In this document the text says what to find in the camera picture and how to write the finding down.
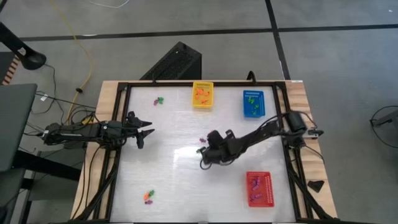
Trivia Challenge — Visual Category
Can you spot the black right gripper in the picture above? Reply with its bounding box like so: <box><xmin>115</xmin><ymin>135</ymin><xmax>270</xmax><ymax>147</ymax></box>
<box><xmin>200</xmin><ymin>129</ymin><xmax>239</xmax><ymax>166</ymax></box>

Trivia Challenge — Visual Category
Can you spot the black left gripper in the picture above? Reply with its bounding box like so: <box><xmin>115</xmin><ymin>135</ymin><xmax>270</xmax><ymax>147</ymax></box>
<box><xmin>120</xmin><ymin>111</ymin><xmax>155</xmax><ymax>150</ymax></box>

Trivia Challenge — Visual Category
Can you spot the yellow plastic basket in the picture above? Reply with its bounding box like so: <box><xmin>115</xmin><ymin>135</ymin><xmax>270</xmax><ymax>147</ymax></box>
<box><xmin>191</xmin><ymin>81</ymin><xmax>215</xmax><ymax>110</ymax></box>

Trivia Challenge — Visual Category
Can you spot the red plastic basket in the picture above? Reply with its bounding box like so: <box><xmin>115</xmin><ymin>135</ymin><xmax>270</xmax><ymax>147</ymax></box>
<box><xmin>246</xmin><ymin>170</ymin><xmax>275</xmax><ymax>208</ymax></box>

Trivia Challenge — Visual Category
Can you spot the black perforated computer tower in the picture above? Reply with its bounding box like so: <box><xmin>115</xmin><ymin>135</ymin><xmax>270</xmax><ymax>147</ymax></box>
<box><xmin>139</xmin><ymin>41</ymin><xmax>203</xmax><ymax>81</ymax></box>

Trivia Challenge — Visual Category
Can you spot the blue plastic basket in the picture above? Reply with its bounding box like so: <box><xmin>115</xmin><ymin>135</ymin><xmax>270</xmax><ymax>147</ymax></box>
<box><xmin>242</xmin><ymin>90</ymin><xmax>266</xmax><ymax>118</ymax></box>

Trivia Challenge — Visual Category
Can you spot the black desk leg bar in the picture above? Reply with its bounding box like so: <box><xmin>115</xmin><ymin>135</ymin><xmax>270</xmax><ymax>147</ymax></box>
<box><xmin>12</xmin><ymin>151</ymin><xmax>82</xmax><ymax>182</ymax></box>

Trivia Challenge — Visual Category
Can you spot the dark grey desk top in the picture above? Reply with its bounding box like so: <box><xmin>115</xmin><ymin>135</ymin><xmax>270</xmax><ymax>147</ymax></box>
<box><xmin>0</xmin><ymin>83</ymin><xmax>38</xmax><ymax>172</ymax></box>

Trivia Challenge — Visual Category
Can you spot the black stand base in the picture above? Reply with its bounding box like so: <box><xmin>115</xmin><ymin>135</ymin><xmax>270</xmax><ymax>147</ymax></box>
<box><xmin>0</xmin><ymin>21</ymin><xmax>47</xmax><ymax>71</ymax></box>

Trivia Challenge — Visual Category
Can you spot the orange black striped board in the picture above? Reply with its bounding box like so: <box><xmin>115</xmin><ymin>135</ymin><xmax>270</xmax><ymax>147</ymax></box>
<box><xmin>1</xmin><ymin>57</ymin><xmax>20</xmax><ymax>86</ymax></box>

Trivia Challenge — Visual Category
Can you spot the grey cabinet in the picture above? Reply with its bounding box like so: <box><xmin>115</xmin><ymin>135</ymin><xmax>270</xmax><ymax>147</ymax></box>
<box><xmin>0</xmin><ymin>167</ymin><xmax>35</xmax><ymax>224</ymax></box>

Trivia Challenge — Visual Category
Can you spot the grey metal stand foot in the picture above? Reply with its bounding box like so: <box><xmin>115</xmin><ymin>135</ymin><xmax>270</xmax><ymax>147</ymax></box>
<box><xmin>371</xmin><ymin>109</ymin><xmax>398</xmax><ymax>128</ymax></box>

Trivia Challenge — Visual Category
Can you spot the black floor cable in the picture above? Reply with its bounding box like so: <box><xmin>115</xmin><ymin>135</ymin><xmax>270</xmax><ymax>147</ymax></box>
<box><xmin>34</xmin><ymin>90</ymin><xmax>96</xmax><ymax>110</ymax></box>
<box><xmin>369</xmin><ymin>105</ymin><xmax>398</xmax><ymax>160</ymax></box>
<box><xmin>30</xmin><ymin>63</ymin><xmax>57</xmax><ymax>115</ymax></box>

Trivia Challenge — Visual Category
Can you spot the black triangular bracket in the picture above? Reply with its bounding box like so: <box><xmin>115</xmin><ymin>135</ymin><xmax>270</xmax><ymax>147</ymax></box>
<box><xmin>307</xmin><ymin>179</ymin><xmax>325</xmax><ymax>194</ymax></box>

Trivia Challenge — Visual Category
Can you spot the white floor cable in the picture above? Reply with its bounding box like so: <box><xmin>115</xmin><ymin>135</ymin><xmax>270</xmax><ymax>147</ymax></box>
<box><xmin>90</xmin><ymin>0</ymin><xmax>131</xmax><ymax>9</ymax></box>

